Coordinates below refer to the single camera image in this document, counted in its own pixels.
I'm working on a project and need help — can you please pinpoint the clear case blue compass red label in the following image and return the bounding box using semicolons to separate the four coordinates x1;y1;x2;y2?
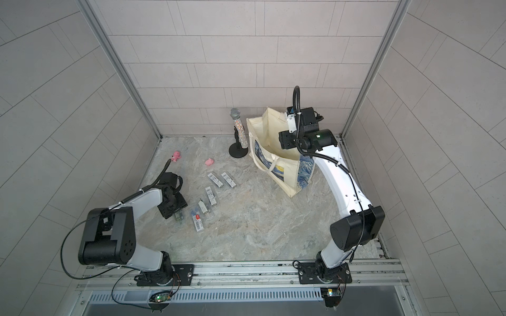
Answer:
191;209;204;233

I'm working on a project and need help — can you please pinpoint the canvas bag starry night print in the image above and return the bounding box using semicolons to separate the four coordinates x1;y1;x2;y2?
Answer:
246;108;315;198

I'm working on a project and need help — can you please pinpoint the clear case green compass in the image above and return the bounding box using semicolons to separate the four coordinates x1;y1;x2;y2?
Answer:
174;211;184;223

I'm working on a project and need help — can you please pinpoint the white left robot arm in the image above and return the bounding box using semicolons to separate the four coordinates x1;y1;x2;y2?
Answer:
75;157;187;287

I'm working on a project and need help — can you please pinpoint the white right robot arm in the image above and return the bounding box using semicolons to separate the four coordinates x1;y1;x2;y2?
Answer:
279;130;385;280

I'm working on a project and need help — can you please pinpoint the clear compass case small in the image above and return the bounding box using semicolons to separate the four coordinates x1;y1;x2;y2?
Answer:
198;200;209;214

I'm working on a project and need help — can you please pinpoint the clear compass case middle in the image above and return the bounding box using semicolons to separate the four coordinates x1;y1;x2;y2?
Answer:
205;186;217;206

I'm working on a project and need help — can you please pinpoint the clear compass case far left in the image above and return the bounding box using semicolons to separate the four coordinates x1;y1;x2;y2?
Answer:
208;172;223;188

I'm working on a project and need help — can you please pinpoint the clear compass case far right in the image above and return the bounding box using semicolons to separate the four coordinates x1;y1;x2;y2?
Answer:
221;172;237;188

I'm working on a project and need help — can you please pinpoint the pink figure toy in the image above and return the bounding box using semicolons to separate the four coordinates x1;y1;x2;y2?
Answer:
171;151;181;162

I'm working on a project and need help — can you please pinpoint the black microphone stand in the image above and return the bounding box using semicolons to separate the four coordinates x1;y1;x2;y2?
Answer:
229;127;249;159

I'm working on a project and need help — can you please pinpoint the rhinestone microphone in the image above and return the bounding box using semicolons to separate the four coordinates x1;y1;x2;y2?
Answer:
230;108;249;149

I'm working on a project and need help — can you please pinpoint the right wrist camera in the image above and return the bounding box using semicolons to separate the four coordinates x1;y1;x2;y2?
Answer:
285;113;302;134

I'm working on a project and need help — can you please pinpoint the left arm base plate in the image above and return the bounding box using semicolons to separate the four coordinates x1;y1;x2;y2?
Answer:
134;264;195;287

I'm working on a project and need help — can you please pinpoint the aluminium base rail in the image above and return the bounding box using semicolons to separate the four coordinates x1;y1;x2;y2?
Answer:
75;259;411;310

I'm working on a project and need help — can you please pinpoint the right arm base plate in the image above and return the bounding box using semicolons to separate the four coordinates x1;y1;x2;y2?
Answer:
293;261;353;284

